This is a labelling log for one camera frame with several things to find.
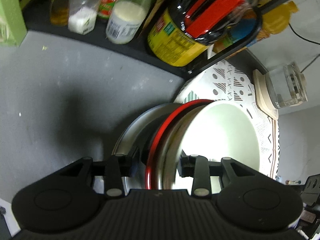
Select white plate Bakery print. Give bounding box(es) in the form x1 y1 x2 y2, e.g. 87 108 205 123
112 103 181 194

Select pale green bowl front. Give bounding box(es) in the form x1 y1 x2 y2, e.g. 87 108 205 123
155 105 206 190

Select pale green bowl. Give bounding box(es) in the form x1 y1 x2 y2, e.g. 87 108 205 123
155 105 206 190
172 100 260 191

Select red and black bowl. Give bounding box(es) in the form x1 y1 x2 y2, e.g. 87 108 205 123
123 99 212 191

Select pale green bowl back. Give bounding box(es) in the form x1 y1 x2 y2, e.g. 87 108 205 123
172 100 260 191

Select patterned table cloth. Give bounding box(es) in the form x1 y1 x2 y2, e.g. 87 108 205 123
174 60 280 179

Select cream kettle base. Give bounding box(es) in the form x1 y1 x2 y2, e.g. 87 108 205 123
253 69 279 120

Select glass electric kettle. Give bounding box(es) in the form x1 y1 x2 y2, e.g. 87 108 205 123
266 62 308 109

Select soy sauce jug yellow label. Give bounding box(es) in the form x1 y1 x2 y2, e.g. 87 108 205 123
148 0 251 67

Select white lidded seasoning jar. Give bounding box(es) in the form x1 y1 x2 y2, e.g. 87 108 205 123
106 1 147 44

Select orange juice bottle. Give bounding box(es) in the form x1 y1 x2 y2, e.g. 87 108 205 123
212 0 299 55

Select clear spice shaker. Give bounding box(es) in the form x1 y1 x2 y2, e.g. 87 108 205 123
68 0 100 35

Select black metal shelf rack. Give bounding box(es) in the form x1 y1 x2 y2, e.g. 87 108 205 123
19 0 320 81

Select green carton box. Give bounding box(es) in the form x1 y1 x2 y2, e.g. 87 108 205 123
1 0 27 47

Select black power cable right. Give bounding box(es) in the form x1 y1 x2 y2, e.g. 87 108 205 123
299 54 320 74

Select black power cable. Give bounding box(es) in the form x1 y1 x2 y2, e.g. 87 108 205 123
288 23 320 45
299 54 320 74

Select black power cable left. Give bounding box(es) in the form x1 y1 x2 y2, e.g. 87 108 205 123
288 23 320 45

